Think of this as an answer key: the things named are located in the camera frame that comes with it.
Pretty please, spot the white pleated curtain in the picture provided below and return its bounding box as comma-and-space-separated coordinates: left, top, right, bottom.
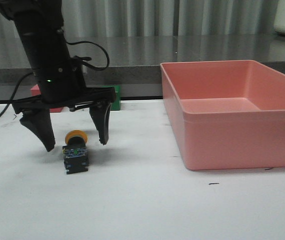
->
0, 0, 281, 40

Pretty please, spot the pink plastic bin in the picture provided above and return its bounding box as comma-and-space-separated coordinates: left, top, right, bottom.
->
160, 60, 285, 170

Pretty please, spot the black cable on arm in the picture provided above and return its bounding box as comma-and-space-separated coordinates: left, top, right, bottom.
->
0, 40, 110, 131

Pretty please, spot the green cube block centre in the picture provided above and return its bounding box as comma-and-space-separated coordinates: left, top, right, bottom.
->
110, 85, 121, 111

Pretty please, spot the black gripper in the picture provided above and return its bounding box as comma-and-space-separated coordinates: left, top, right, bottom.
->
11, 67, 116, 152

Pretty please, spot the pink cube block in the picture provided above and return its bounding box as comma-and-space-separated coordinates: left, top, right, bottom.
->
30, 84, 63, 113

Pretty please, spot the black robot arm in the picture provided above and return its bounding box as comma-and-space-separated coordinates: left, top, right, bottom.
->
0, 0, 116, 151

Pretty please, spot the yellow push button switch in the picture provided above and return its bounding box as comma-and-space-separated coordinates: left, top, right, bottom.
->
62, 129, 89, 175

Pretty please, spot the grey stone counter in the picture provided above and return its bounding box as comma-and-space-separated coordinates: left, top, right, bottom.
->
0, 34, 285, 103

